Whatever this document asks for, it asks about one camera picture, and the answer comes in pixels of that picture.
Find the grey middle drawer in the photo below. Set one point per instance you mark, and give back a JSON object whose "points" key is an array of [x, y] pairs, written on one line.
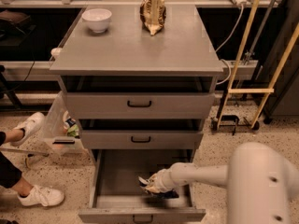
{"points": [[93, 139]]}

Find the white round knob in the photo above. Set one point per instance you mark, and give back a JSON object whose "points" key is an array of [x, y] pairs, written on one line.
{"points": [[55, 52]]}

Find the grey top drawer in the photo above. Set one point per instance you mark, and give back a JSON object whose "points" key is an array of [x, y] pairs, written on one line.
{"points": [[87, 105]]}

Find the black trouser leg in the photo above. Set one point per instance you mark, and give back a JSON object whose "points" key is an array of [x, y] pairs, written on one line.
{"points": [[9, 174]]}

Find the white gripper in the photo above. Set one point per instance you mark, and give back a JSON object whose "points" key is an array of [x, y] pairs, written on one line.
{"points": [[162, 180]]}

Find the blue chip bag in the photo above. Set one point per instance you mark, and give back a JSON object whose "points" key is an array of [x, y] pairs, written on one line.
{"points": [[172, 194]]}

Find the white sneaker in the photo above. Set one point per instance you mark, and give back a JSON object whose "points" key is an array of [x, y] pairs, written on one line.
{"points": [[44, 196], [29, 127]]}

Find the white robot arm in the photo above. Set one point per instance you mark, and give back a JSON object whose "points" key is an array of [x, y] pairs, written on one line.
{"points": [[259, 182]]}

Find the white ceramic bowl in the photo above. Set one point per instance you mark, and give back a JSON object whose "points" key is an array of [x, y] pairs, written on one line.
{"points": [[97, 19]]}

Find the clear plastic storage bin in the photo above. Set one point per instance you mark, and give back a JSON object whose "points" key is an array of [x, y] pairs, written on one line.
{"points": [[54, 130]]}

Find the white sneaker lower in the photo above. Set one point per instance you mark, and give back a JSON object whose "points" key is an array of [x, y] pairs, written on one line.
{"points": [[44, 196]]}

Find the grey drawer cabinet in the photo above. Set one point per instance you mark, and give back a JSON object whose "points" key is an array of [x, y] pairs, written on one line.
{"points": [[127, 59]]}

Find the white sneaker upper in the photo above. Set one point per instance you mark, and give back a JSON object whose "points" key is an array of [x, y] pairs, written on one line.
{"points": [[29, 127]]}

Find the grey open bottom drawer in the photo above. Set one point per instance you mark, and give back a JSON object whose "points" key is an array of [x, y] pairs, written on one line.
{"points": [[117, 198]]}

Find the wooden easel frame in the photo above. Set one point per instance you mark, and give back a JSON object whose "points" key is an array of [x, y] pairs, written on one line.
{"points": [[244, 58]]}

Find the brown and gold chip bag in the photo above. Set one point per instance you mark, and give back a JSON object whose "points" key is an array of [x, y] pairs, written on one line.
{"points": [[153, 14]]}

